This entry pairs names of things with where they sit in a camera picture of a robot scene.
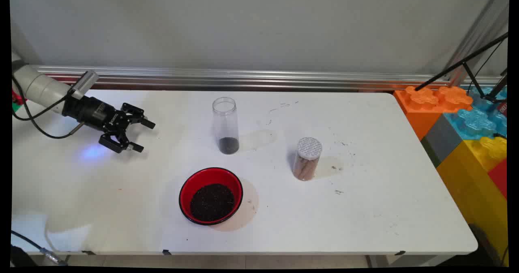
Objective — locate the clear jar with white lid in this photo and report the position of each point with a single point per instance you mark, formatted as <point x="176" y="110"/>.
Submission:
<point x="307" y="159"/>

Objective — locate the long aluminium rail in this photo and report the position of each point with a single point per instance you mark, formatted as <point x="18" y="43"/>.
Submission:
<point x="243" y="78"/>

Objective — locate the red bowl with black rim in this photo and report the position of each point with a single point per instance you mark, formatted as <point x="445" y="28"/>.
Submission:
<point x="189" y="185"/>

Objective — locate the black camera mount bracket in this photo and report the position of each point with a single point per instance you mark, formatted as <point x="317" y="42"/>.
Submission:
<point x="71" y="106"/>

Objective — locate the small portion of black seeds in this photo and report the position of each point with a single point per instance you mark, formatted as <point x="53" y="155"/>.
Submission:
<point x="229" y="146"/>

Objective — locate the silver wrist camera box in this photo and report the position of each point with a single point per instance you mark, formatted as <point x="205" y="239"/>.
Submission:
<point x="86" y="81"/>

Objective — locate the large heap of black seeds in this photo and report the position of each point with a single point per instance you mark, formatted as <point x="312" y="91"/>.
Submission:
<point x="212" y="203"/>

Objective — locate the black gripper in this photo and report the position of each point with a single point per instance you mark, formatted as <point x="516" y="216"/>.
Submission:
<point x="97" y="112"/>

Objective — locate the big red giant toy brick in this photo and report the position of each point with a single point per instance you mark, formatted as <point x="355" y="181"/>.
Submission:
<point x="499" y="177"/>

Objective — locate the blue giant toy brick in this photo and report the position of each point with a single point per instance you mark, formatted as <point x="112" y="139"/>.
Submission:
<point x="474" y="123"/>

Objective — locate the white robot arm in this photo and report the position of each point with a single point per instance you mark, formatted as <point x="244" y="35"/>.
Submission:
<point x="40" y="88"/>

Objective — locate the yellow giant toy brick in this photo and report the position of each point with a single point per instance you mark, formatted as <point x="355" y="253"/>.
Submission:
<point x="466" y="183"/>

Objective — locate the grey giant toy brick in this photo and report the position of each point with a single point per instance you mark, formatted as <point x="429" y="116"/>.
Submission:
<point x="442" y="141"/>

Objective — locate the orange giant toy brick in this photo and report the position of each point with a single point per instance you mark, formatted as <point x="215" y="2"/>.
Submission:
<point x="417" y="115"/>

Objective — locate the clear plastic jar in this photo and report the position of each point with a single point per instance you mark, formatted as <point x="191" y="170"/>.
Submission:
<point x="225" y="119"/>

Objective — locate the green toy brick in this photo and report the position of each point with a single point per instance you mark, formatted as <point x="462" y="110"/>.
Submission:
<point x="16" y="107"/>

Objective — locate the small red toy brick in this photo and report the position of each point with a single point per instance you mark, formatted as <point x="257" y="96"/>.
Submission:
<point x="18" y="97"/>

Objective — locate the red printed label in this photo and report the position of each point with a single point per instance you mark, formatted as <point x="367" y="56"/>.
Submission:
<point x="503" y="109"/>

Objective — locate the black tripod stand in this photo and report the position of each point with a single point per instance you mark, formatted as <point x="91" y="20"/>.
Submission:
<point x="446" y="72"/>

